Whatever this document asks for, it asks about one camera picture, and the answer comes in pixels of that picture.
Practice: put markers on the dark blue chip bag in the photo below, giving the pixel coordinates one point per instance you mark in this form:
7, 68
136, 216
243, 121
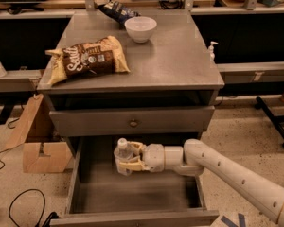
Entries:
117, 11

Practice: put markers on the open middle grey drawer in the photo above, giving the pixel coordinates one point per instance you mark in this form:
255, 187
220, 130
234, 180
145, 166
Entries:
101, 197

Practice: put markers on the upper grey drawer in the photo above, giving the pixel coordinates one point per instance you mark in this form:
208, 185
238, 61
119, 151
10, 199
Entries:
131, 121

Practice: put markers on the wooden board stand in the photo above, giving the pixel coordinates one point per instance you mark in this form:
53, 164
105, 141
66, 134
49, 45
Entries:
43, 149

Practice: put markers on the clear plastic water bottle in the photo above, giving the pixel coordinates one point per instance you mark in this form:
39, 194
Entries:
123, 153

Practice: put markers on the brown yellow chip bag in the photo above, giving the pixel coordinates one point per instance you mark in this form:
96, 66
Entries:
103, 56

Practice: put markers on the grey drawer cabinet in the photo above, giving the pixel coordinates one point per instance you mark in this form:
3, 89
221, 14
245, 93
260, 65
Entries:
172, 69

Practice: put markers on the black table leg base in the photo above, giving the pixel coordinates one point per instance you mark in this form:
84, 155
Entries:
277, 120

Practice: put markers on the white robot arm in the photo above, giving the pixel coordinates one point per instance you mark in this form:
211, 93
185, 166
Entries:
191, 159

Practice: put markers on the white bowl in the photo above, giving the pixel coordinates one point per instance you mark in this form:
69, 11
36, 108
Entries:
140, 28

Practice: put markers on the small pump dispenser bottle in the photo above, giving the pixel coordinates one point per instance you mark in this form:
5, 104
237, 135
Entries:
211, 49

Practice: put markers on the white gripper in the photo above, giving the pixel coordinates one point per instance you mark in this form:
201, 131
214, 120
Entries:
153, 157

